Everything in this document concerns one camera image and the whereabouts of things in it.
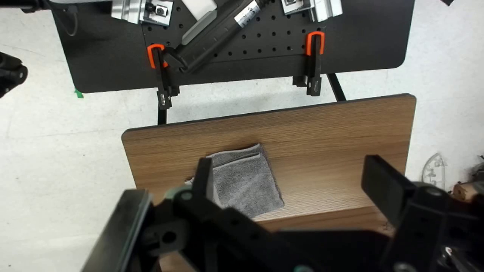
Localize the orange black clamp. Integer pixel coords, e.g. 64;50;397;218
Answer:
293;30;326;97
147;42;181;110

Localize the black object at left edge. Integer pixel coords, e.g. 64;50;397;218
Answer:
0;53;29;98

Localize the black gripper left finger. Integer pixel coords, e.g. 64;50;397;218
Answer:
193;157;213;205

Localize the brown object at right edge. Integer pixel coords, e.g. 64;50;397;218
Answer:
453;181;484;202

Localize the grey towel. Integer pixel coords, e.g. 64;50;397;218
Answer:
206;143;285;218

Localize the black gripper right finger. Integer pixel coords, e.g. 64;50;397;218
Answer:
362;156;417;227

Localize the right orange black clamp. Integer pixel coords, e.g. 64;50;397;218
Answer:
293;30;326;97

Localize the left orange black clamp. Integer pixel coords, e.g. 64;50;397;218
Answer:
147;42;181;110

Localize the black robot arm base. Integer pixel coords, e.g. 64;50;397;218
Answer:
172;0;268;72

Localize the black perforated mounting board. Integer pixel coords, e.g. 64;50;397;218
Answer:
54;0;415;92

